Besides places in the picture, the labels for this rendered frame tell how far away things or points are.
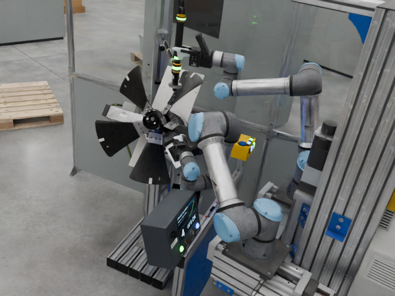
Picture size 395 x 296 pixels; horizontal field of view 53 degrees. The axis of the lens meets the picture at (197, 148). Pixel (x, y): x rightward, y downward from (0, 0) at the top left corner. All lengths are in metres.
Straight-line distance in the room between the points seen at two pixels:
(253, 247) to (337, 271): 0.37
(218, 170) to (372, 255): 0.65
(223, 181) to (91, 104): 2.10
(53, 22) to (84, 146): 4.46
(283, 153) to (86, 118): 1.71
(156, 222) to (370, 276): 0.83
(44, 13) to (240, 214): 6.64
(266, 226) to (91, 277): 1.66
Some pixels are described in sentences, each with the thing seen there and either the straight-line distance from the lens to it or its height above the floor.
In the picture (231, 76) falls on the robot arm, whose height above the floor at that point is 1.55.
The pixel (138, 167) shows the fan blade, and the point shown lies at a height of 1.01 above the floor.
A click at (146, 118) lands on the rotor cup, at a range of 2.20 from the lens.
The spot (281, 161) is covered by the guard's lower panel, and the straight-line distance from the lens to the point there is 2.87.
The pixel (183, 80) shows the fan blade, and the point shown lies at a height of 1.39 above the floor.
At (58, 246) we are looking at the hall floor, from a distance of 3.17.
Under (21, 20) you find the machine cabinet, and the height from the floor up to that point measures 0.40.
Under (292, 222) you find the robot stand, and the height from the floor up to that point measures 1.10.
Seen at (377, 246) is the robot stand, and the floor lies 1.23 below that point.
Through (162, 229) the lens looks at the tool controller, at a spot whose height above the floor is 1.24.
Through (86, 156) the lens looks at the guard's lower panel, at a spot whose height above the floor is 0.22.
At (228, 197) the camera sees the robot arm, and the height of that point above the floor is 1.30.
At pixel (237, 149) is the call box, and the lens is 2.35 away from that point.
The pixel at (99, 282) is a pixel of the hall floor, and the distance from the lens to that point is 2.89.
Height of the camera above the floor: 2.19
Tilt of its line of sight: 30 degrees down
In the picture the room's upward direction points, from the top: 7 degrees clockwise
